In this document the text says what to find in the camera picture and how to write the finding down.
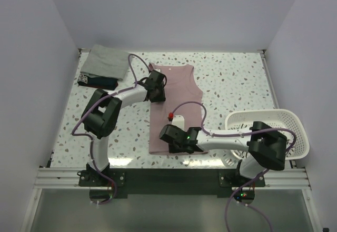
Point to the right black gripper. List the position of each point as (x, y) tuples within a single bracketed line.
[(174, 150)]

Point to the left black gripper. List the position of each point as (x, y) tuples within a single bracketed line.
[(161, 97)]

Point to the pink tank top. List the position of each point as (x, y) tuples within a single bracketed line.
[(180, 87)]

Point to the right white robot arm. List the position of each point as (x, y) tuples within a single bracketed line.
[(266, 146)]

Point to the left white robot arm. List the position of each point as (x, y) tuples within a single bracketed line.
[(101, 113)]

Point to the folded dark tank top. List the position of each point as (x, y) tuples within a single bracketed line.
[(97, 82)]

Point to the folded grey tank top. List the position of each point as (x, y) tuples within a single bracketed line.
[(106, 62)]

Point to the striped black white tank top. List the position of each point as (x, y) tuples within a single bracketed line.
[(241, 153)]

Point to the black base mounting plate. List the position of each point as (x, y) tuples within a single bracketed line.
[(218, 182)]

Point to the white perforated laundry basket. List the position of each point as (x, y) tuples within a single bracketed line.
[(275, 118)]

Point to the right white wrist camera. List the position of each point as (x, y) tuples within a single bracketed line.
[(176, 120)]

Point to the aluminium frame rail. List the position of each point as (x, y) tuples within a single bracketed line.
[(67, 178)]

